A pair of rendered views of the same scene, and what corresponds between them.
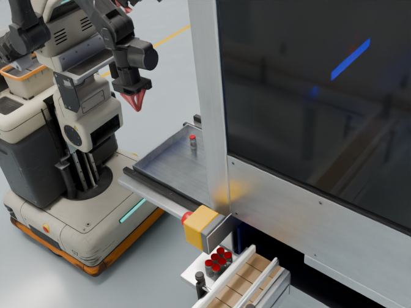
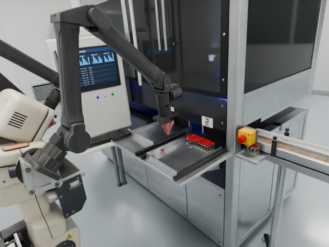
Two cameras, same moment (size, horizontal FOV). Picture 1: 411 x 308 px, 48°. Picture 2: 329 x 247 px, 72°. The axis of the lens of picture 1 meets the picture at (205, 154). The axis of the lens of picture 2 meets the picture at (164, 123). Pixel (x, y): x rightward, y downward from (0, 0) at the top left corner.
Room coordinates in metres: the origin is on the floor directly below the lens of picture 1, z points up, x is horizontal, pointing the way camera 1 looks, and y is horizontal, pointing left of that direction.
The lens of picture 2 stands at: (0.99, 1.15, 1.54)
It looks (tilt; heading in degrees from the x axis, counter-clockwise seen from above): 22 degrees down; 279
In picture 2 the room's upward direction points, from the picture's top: 5 degrees counter-clockwise
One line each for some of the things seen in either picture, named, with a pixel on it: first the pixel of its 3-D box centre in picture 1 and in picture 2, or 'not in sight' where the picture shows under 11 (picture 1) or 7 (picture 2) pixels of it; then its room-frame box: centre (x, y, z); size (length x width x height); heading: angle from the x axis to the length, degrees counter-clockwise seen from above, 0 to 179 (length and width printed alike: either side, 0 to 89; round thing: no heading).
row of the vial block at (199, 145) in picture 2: not in sight; (197, 144); (1.00, -0.06, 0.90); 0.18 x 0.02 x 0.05; 136
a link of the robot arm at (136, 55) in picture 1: (133, 44); (167, 88); (1.12, 0.16, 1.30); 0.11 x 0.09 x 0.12; 51
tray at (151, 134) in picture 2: not in sight; (161, 130); (1.24, -0.30, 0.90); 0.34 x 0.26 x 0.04; 46
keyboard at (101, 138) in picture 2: not in sight; (105, 137); (1.69, -0.36, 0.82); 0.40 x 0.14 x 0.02; 38
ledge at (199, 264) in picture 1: (218, 273); (252, 154); (0.70, 0.00, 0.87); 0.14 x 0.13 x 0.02; 46
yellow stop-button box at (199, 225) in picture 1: (204, 228); (247, 135); (0.74, 0.02, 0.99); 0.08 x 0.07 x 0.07; 46
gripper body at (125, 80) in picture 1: (129, 74); (164, 111); (1.14, 0.18, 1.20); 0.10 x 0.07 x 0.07; 47
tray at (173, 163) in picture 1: (201, 166); (183, 152); (1.07, 0.02, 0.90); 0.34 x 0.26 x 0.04; 46
